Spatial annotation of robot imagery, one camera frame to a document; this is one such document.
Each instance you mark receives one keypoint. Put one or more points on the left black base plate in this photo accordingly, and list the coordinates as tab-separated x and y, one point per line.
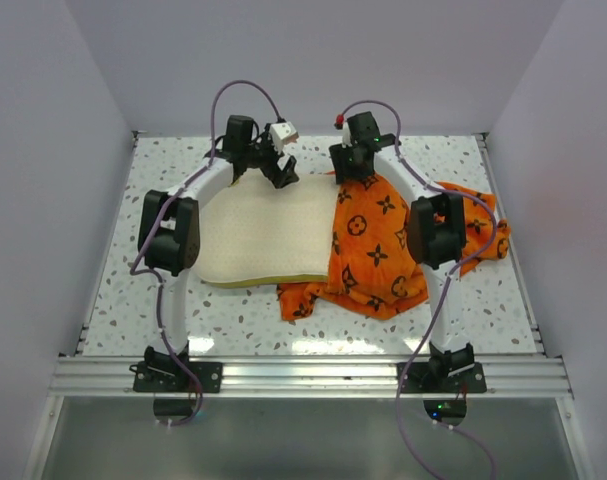
150	380

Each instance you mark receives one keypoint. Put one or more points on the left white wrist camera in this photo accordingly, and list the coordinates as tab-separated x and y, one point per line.
282	134

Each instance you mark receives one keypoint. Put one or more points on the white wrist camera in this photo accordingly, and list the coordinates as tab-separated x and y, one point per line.
282	134
342	125

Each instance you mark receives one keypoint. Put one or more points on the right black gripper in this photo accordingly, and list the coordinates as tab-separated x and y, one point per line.
342	170

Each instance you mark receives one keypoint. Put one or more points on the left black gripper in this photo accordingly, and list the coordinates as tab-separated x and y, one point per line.
279	178

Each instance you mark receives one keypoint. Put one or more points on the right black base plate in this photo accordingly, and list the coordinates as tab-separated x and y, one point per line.
420	379

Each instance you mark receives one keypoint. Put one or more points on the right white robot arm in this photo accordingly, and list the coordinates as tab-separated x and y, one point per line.
435	232

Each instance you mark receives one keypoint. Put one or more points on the aluminium mounting rail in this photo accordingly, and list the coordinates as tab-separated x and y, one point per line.
534	376

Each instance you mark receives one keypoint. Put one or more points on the cream pillow yellow edge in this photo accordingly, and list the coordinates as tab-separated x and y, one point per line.
254	234

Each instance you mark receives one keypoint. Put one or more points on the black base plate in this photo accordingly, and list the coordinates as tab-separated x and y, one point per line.
150	380
420	379

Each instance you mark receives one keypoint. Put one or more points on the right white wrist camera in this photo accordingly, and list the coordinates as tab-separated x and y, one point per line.
342	125

